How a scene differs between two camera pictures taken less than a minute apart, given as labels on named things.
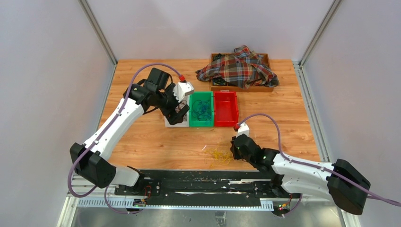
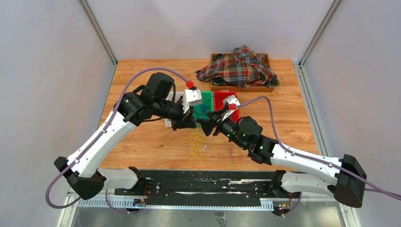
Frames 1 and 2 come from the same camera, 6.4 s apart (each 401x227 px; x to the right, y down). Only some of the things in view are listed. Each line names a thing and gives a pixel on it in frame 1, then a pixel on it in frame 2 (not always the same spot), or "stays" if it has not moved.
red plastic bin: [225, 108] stays
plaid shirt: [245, 68] stays
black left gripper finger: [179, 116] to [188, 122]
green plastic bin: [201, 110] stays
